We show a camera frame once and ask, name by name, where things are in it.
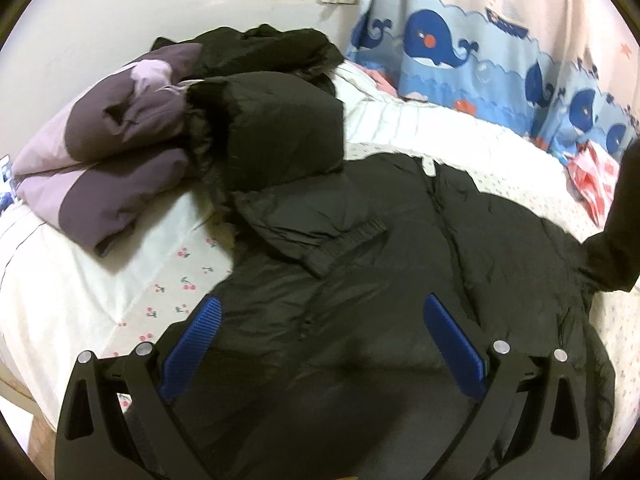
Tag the folded black puffer jacket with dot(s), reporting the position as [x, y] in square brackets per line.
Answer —
[270, 130]

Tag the pink checked cloth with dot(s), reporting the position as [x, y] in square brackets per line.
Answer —
[592, 180]

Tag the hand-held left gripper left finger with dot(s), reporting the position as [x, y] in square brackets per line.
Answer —
[192, 347]

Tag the cherry-print white bed sheet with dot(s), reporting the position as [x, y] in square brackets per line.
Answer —
[115, 280]

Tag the folded purple jacket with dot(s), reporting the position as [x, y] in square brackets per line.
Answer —
[110, 160]

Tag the white striped blanket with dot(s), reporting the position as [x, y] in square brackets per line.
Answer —
[425, 120]

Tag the wooden bed frame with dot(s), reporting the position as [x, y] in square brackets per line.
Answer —
[22, 390]

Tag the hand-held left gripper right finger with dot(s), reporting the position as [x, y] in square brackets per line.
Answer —
[452, 345]

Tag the whale-print blue curtain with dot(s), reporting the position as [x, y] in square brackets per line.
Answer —
[450, 45]

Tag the large black puffer jacket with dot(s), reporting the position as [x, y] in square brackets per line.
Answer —
[390, 260]

